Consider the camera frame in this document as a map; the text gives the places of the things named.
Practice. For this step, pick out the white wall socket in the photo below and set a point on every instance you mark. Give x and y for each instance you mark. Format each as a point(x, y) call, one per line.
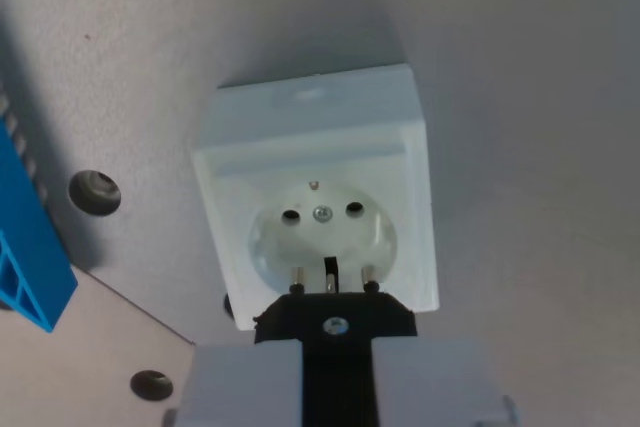
point(320, 147)

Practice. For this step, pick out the blue ribbed plastic part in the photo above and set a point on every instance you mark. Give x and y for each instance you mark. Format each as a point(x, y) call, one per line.
point(30, 247)

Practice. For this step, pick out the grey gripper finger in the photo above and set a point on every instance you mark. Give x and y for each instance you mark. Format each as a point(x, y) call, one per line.
point(435, 387)
point(245, 387)

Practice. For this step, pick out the black plug with metal pins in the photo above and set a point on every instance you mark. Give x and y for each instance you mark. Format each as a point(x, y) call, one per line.
point(337, 357)

